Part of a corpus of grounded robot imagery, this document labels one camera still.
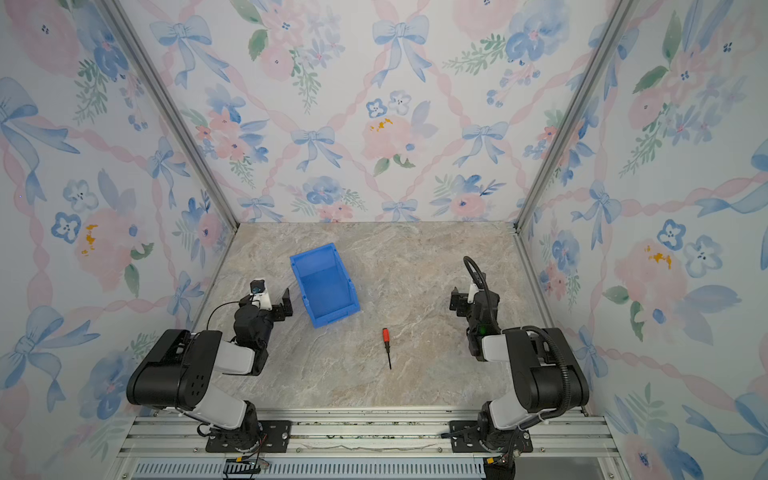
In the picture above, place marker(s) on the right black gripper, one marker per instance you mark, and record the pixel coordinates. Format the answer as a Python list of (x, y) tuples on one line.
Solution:
[(459, 301)]

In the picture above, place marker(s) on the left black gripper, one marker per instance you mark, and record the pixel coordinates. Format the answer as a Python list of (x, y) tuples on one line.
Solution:
[(279, 306)]

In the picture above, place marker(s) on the red black screwdriver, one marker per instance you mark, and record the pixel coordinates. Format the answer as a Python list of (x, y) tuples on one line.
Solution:
[(387, 345)]

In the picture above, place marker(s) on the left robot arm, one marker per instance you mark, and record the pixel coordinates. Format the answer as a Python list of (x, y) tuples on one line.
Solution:
[(177, 375)]

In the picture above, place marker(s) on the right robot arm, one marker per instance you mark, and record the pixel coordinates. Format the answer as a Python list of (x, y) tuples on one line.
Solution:
[(547, 380)]

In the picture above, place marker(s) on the blue plastic storage bin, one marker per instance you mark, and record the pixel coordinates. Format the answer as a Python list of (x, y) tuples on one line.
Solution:
[(327, 291)]

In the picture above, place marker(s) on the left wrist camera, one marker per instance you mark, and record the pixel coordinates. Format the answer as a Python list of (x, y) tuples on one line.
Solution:
[(259, 287)]

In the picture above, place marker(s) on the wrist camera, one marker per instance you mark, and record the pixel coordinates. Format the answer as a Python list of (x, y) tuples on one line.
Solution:
[(259, 287), (472, 291)]

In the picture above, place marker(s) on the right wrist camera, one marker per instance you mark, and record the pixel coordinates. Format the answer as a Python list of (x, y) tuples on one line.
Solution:
[(472, 291)]

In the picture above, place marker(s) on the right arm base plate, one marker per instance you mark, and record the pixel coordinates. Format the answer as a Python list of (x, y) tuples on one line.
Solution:
[(471, 437)]

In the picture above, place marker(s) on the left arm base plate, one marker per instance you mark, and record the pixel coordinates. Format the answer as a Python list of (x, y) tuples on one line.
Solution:
[(264, 436)]

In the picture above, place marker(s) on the aluminium rail frame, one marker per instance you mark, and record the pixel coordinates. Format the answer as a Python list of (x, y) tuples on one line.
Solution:
[(374, 443)]

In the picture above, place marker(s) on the left aluminium corner post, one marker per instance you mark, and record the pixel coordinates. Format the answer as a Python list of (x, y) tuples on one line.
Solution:
[(118, 21)]

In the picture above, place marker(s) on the aluminium corner post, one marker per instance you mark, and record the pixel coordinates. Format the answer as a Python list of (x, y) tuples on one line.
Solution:
[(118, 21), (615, 27)]

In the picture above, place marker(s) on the right aluminium corner post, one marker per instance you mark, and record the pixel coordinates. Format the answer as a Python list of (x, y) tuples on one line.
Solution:
[(615, 27)]

